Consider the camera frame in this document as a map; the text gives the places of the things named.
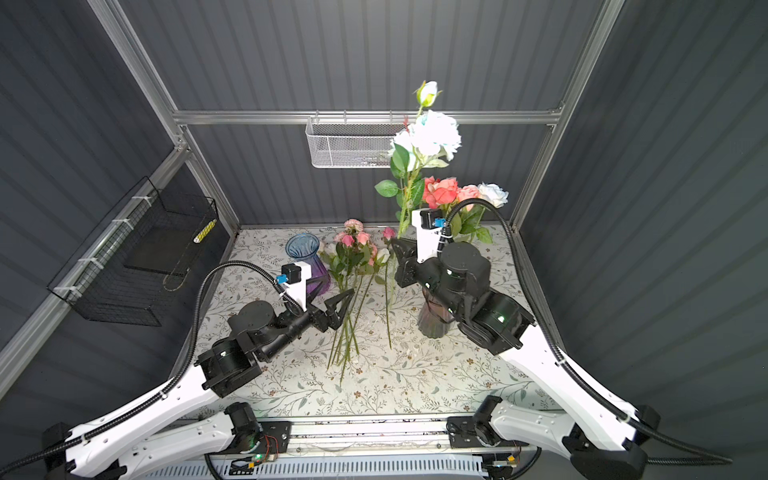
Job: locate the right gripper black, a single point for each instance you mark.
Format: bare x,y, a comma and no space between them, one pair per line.
408,263

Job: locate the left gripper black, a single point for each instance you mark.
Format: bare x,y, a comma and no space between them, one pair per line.
329,317

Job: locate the pink glass vase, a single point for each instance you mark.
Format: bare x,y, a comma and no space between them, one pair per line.
435,319

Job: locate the red pink rose stem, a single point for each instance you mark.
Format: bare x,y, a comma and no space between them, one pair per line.
446,191

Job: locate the deep pink rose stem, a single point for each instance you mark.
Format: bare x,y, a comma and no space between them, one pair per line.
428,196

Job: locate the light pink rose stem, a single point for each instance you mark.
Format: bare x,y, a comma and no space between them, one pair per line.
467,221

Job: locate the white spray rose stem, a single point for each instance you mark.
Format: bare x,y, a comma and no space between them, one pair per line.
429,141

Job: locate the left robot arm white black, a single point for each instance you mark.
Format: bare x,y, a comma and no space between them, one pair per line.
138,438

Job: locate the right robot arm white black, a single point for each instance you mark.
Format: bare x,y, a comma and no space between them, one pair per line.
596,443

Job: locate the blue purple glass vase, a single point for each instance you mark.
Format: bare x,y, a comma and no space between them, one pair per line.
305,247

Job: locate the single dark pink bud stem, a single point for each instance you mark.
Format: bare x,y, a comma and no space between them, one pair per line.
389,233

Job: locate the small pink spray roses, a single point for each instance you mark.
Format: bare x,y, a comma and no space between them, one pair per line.
354,263

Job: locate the floral patterned table mat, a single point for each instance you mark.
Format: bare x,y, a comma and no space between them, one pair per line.
395,368

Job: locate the yellow tube in basket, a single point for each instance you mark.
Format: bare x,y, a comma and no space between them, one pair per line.
205,231

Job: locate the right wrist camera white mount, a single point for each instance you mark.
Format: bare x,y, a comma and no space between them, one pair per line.
429,224

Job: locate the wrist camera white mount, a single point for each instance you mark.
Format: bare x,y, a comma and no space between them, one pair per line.
292,282
429,224

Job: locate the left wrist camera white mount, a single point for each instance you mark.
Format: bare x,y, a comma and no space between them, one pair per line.
292,282

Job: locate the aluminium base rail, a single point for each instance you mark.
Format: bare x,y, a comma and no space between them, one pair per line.
383,447

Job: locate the white wire mesh basket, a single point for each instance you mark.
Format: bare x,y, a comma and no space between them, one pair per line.
350,145

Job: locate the black wire basket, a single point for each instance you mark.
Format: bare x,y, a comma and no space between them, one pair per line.
142,268

